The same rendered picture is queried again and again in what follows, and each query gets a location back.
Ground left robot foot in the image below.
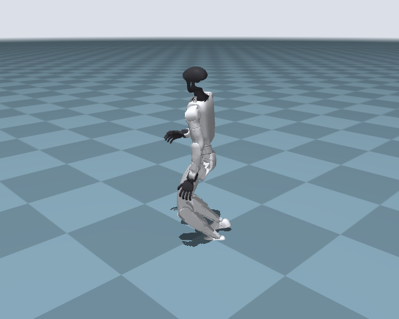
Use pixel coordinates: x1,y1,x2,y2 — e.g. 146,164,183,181
204,235,225,241

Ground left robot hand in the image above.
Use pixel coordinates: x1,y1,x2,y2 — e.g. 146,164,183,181
178,173,198,201

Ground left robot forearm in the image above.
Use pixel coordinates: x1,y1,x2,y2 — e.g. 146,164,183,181
188,143,203,179

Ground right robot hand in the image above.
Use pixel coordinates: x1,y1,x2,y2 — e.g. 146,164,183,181
164,129,189,143

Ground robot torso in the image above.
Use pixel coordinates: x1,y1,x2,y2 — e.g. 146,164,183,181
186,91,216,171

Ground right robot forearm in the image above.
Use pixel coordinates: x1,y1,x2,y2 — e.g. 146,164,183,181
184,128,191,138

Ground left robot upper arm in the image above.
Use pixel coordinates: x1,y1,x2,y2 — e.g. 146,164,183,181
185,106,204,151

